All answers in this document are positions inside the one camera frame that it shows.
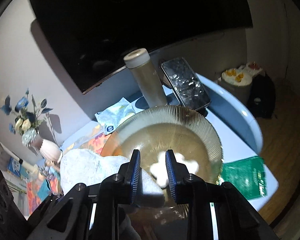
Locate blue tissue pack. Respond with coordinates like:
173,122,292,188
95,98,135,135

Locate black monitor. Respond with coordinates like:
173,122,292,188
30,0,253,93

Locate white fluffy pad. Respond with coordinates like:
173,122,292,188
60,148,165,208

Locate white box with red item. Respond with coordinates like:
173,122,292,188
239,62,265,78

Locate black backpack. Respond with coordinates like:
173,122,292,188
247,73,276,119

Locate green foil packet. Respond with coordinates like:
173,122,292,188
217,156,267,200

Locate ribbed pink vase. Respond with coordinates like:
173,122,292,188
31,135,63,164

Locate blue white artificial flowers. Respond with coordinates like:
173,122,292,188
0,89,53,148

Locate plate with orange slices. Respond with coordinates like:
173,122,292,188
221,68,253,87

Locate amber ribbed glass bowl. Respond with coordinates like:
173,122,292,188
99,105,224,208

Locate white desk lamp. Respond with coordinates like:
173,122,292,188
0,142,38,174

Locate beige thermos bottle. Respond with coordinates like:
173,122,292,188
123,48,167,107

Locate row of books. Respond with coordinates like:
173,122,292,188
7,157,29,180

